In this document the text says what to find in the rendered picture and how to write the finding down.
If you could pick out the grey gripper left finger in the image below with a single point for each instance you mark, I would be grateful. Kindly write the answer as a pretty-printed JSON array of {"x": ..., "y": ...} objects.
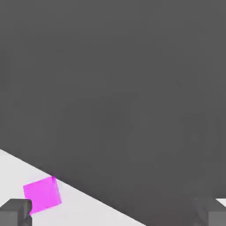
[{"x": 14, "y": 213}]

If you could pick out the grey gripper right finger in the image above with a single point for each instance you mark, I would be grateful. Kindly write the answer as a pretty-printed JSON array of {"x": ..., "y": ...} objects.
[{"x": 211, "y": 214}]

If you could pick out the small magenta cube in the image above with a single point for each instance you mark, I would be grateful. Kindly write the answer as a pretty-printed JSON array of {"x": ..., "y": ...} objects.
[{"x": 42, "y": 195}]

